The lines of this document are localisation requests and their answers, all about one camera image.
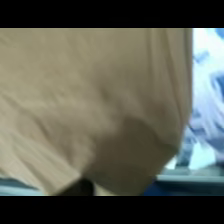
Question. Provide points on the brown T-shirt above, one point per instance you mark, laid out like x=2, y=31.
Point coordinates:
x=93, y=100

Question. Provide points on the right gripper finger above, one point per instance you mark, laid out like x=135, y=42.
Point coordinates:
x=80, y=188

